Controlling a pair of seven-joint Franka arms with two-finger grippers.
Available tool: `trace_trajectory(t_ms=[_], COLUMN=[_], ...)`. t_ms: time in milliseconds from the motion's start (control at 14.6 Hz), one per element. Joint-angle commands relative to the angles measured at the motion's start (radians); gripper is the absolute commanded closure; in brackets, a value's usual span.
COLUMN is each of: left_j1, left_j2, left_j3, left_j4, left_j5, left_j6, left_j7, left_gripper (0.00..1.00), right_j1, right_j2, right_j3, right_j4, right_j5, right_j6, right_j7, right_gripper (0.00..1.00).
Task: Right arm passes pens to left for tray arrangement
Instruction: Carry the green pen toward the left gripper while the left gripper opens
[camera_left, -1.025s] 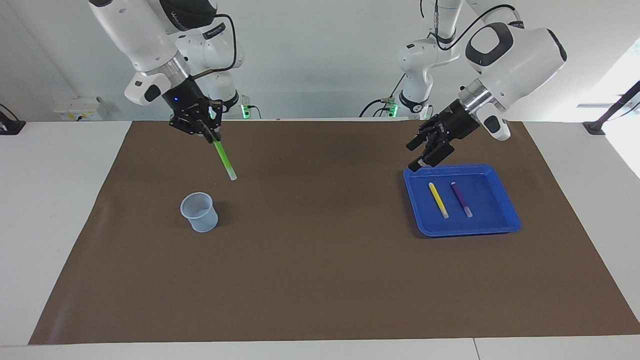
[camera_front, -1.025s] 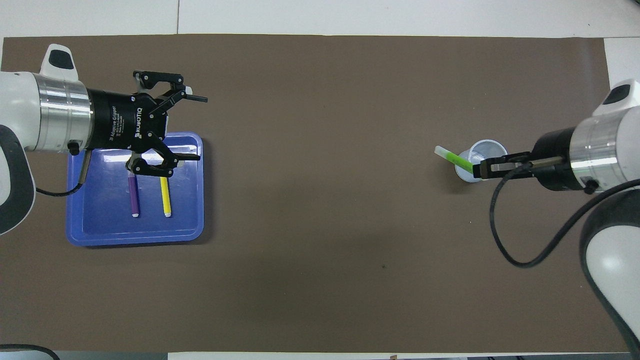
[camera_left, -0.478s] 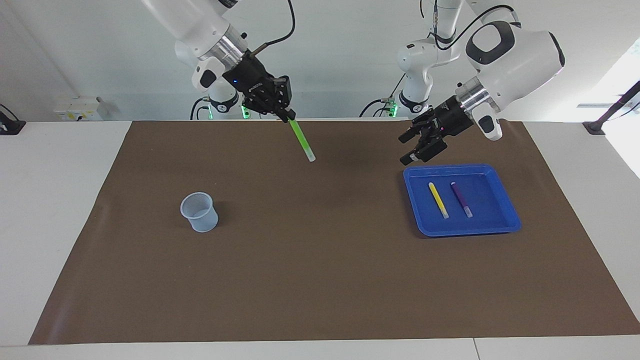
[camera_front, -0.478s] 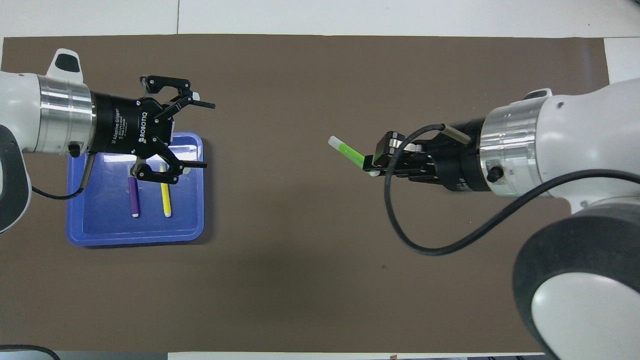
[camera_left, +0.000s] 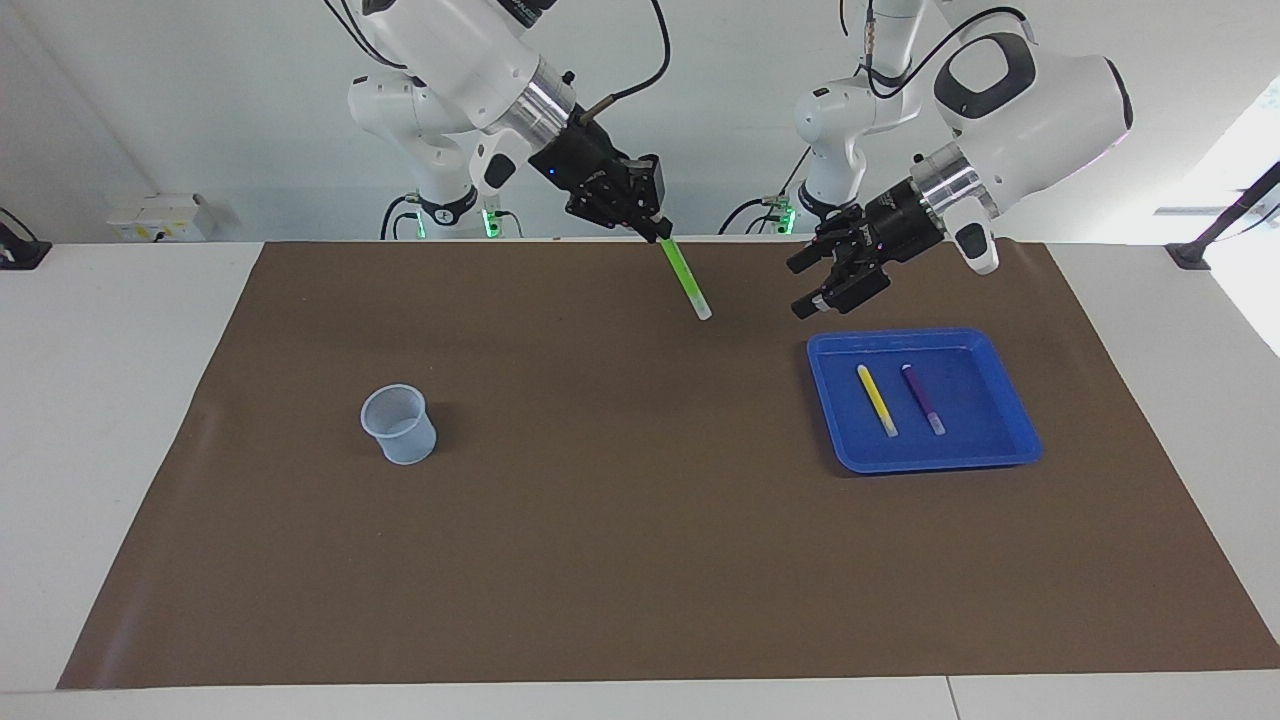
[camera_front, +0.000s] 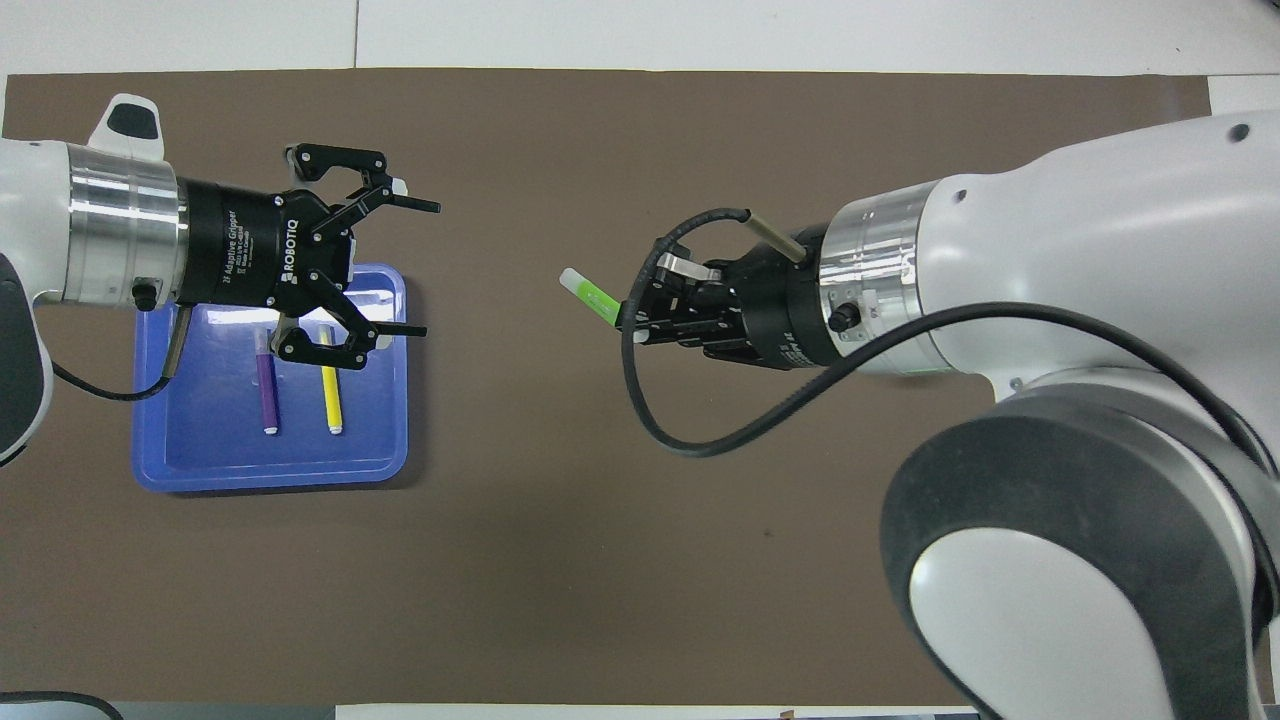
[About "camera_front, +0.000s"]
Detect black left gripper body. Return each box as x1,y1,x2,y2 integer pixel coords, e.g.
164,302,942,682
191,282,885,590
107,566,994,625
175,178,356,313

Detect blue plastic tray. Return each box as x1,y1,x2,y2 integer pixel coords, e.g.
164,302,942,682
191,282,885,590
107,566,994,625
133,264,409,493

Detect purple pen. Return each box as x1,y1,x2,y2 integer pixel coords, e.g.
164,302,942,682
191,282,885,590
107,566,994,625
255,328,281,437

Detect brown table mat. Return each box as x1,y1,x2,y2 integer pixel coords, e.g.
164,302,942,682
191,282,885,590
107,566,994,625
0,68,1271,706

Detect yellow pen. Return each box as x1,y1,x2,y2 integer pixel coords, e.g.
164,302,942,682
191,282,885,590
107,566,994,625
318,325,344,436

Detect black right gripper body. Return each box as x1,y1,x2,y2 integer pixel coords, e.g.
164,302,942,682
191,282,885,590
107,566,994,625
705,230,836,373

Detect green pen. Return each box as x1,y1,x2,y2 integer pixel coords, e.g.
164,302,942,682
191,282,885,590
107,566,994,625
558,266,626,326

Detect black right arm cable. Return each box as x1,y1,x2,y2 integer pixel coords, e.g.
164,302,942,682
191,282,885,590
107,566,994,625
620,207,1280,481

